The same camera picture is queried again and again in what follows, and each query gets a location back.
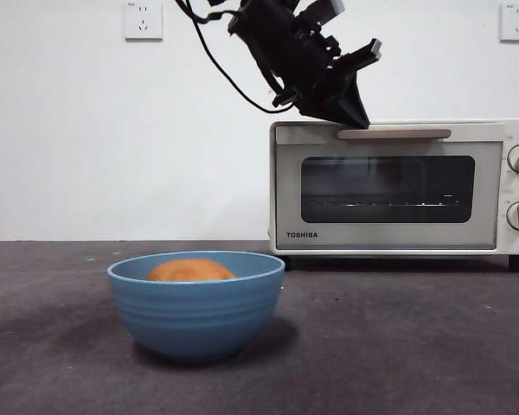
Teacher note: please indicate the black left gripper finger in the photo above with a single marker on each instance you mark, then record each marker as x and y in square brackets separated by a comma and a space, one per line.
[350, 104]
[324, 111]

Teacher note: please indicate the blue ribbed bowl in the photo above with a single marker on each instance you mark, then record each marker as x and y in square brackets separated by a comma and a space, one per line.
[194, 315]

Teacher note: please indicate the dark oven foot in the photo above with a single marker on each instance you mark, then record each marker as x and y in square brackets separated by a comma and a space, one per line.
[287, 263]
[516, 263]

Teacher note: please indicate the cream Toshiba toaster oven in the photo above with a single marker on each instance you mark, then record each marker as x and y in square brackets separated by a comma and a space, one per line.
[506, 242]

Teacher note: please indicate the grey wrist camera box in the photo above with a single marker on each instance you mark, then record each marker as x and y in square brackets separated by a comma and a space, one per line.
[333, 5]

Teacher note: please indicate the white wall socket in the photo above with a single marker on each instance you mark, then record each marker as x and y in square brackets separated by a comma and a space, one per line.
[518, 22]
[143, 21]

